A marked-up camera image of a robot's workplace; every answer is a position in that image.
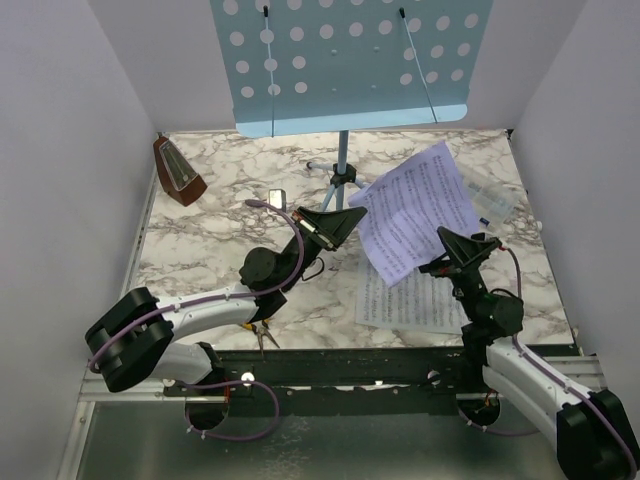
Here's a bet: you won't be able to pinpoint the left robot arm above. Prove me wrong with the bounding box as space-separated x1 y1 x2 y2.
85 207 367 395

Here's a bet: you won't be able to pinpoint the yellow handled needle-nose pliers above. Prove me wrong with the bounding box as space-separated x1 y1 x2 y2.
241 319 280 357

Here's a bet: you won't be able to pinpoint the light blue music stand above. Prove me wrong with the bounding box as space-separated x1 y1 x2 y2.
208 0 494 214

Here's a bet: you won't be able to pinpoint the sheet music page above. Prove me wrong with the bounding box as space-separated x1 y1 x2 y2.
355 256 469 334
348 142 480 287

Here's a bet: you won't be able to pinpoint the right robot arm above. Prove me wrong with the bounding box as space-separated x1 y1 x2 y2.
419 226 639 479

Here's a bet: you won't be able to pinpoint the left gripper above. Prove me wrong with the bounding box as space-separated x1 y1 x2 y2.
280 206 366 291

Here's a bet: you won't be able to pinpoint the brown wooden metronome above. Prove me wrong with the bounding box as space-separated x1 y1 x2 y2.
153 136 207 207

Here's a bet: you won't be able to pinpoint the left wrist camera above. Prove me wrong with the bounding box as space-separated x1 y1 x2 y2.
267 189 287 212

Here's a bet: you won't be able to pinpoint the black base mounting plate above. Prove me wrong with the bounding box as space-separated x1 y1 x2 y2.
164 347 500 424

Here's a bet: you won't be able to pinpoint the clear plastic compartment box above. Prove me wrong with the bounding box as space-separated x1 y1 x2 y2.
458 165 519 232

